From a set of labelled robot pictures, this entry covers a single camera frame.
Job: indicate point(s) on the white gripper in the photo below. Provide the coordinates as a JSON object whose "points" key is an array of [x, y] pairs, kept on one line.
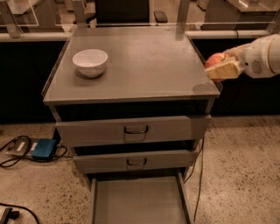
{"points": [[254, 60]]}

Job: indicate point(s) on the red apple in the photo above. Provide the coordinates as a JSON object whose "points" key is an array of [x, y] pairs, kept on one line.
{"points": [[214, 69]]}

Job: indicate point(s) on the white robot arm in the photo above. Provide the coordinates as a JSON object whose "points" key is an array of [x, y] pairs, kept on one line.
{"points": [[258, 59]]}

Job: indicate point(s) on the grey top drawer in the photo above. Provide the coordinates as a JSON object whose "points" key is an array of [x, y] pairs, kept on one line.
{"points": [[133, 130]]}

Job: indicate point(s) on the grey metal drawer cabinet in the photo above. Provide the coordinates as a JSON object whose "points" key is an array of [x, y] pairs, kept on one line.
{"points": [[151, 72]]}

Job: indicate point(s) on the grey open bottom drawer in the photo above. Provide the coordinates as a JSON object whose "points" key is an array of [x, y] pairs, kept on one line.
{"points": [[159, 200]]}

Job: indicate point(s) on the grey middle drawer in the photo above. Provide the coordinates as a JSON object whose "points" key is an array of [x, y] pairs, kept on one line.
{"points": [[135, 161]]}

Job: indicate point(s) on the white ceramic bowl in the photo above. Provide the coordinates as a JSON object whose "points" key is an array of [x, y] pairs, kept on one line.
{"points": [[90, 62]]}

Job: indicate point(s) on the blue box on floor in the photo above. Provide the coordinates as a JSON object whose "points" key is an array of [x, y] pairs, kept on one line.
{"points": [[43, 149]]}

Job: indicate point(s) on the silver flat device on floor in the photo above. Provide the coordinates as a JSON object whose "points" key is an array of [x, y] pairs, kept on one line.
{"points": [[20, 146]]}

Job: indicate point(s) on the black device bottom left corner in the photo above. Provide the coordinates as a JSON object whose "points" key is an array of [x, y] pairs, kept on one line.
{"points": [[9, 214]]}

